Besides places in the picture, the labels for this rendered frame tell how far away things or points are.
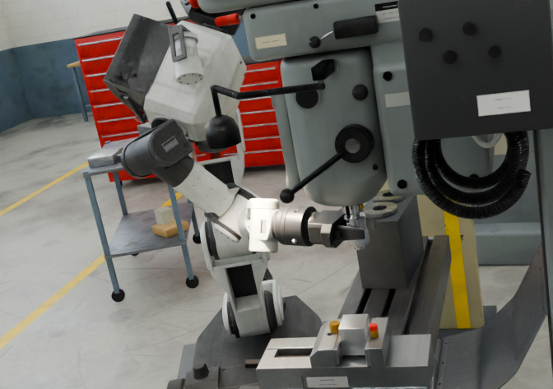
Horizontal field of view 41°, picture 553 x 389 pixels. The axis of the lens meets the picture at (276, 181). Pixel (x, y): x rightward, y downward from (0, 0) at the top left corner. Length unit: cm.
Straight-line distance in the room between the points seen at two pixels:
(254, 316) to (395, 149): 123
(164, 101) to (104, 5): 1021
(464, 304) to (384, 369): 210
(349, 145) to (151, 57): 71
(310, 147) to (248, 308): 111
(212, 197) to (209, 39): 40
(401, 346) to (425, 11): 73
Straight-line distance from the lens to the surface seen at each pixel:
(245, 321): 250
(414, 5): 108
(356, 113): 141
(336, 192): 148
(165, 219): 471
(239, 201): 192
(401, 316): 181
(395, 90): 136
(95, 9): 1214
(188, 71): 177
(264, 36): 140
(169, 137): 184
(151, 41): 195
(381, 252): 190
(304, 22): 137
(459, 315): 360
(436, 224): 342
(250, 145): 665
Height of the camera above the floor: 181
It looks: 16 degrees down
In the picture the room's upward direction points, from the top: 10 degrees counter-clockwise
